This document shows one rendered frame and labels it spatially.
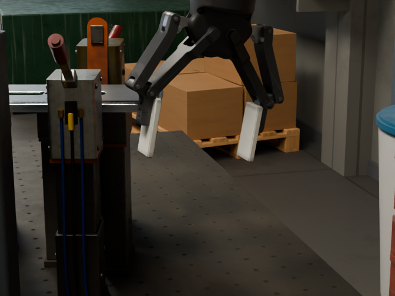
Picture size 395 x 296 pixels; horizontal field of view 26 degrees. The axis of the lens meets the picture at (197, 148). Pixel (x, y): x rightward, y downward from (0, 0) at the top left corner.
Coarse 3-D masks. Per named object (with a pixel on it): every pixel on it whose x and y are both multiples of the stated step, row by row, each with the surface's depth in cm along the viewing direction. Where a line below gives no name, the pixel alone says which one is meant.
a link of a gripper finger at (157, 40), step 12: (168, 24) 95; (156, 36) 96; (168, 36) 95; (156, 48) 95; (168, 48) 96; (144, 60) 96; (156, 60) 95; (132, 72) 97; (144, 72) 95; (132, 84) 95; (144, 84) 95
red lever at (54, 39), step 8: (48, 40) 108; (56, 40) 107; (56, 48) 108; (64, 48) 109; (56, 56) 110; (64, 56) 110; (64, 64) 114; (64, 72) 116; (72, 72) 118; (64, 80) 118; (72, 80) 118
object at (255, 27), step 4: (252, 28) 101; (256, 28) 101; (260, 28) 101; (252, 32) 101; (256, 32) 101; (260, 32) 101; (252, 36) 102; (256, 36) 101; (260, 36) 101; (252, 40) 102; (256, 40) 101; (260, 40) 101
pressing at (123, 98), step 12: (12, 96) 139; (24, 96) 139; (36, 96) 139; (108, 96) 139; (120, 96) 139; (132, 96) 139; (12, 108) 133; (24, 108) 133; (36, 108) 133; (108, 108) 133; (120, 108) 133; (132, 108) 133
